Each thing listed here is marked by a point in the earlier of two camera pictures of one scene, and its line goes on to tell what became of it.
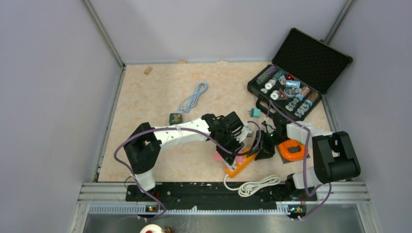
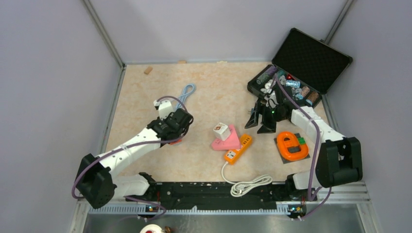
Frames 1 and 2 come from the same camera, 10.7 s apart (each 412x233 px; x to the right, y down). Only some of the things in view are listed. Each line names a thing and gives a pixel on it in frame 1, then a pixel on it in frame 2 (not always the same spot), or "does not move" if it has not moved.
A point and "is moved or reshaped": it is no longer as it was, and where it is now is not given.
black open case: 301,71 does not move
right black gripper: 263,153 → 267,127
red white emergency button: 152,228 does not move
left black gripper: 229,155 → 166,118
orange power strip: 247,161 is moved or reshaped
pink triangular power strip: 238,158 is moved or reshaped
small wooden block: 148,70 does not move
